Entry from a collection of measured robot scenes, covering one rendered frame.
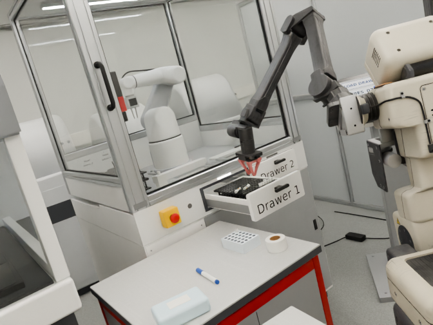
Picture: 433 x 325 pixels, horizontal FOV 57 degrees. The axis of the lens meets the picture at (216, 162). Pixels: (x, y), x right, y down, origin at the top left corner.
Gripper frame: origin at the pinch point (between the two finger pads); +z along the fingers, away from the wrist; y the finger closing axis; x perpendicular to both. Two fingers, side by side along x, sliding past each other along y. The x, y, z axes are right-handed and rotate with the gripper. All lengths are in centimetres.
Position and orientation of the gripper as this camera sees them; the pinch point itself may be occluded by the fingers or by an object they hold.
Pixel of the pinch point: (251, 173)
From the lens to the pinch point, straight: 163.3
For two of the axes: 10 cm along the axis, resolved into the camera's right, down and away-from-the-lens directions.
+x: -8.1, 3.1, -5.0
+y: -5.6, -1.7, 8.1
